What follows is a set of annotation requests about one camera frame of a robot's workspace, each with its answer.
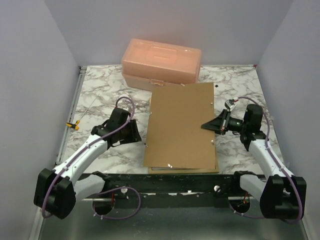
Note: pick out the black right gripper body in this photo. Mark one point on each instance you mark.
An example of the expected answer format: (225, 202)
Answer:
(231, 123)

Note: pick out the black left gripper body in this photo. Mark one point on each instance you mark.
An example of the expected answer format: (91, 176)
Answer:
(123, 133)

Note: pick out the light wooden picture frame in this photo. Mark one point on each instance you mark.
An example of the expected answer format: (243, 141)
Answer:
(170, 170)

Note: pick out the brown backing board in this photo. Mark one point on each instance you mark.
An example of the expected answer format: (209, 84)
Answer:
(174, 137)

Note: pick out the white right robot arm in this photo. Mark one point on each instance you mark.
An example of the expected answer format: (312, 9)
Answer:
(282, 196)

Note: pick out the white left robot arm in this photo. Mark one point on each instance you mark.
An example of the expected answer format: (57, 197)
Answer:
(58, 190)

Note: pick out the yellow black clamp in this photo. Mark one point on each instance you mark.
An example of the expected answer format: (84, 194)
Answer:
(73, 125)

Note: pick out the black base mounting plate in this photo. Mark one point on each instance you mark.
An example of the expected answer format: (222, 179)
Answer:
(220, 185)

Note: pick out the orange translucent plastic box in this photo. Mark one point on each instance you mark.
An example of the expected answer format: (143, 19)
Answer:
(149, 64)

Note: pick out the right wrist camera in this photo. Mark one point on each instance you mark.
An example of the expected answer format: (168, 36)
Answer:
(230, 104)

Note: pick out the aluminium rail frame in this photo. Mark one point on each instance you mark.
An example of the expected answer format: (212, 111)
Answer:
(70, 118)

